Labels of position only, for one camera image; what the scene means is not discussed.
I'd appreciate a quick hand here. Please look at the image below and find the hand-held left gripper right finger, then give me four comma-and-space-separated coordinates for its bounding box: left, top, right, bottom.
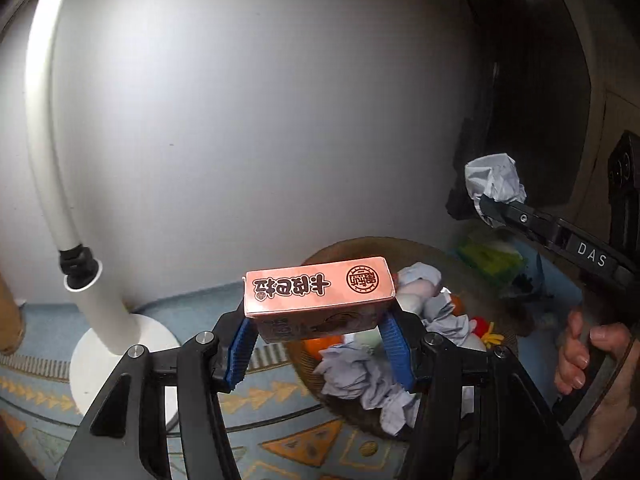
377, 310, 581, 480

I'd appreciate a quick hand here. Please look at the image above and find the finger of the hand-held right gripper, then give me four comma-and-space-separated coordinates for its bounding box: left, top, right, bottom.
479, 195, 563, 251

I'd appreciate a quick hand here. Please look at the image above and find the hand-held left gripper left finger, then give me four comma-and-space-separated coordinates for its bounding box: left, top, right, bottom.
55, 310, 258, 480

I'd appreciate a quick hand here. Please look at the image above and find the small plush dango skewer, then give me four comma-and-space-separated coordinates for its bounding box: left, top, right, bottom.
395, 280, 441, 322

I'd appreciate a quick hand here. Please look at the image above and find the white plush toy red trim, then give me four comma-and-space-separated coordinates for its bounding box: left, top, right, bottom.
465, 315, 502, 352

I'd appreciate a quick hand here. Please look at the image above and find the amber ribbed bowl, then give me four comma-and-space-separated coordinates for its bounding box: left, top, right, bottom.
285, 236, 531, 443

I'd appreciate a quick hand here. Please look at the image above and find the pink cardboard box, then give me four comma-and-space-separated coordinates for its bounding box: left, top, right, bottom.
244, 256, 398, 345

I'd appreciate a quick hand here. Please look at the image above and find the person's right hand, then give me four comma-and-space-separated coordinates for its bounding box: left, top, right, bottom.
555, 309, 632, 396

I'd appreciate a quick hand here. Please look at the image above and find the green packet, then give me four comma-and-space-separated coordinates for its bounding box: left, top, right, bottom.
457, 237, 526, 286

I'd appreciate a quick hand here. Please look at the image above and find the patterned blue woven mat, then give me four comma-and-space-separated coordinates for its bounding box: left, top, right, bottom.
0, 280, 586, 480

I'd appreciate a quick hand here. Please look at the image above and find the black computer monitor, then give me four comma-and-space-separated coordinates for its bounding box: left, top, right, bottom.
460, 0, 596, 211

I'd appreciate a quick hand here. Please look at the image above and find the white desk lamp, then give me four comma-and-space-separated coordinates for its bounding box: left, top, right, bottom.
24, 0, 180, 433

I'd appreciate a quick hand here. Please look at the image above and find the bamboo pen holder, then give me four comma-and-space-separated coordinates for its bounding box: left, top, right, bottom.
0, 272, 26, 356

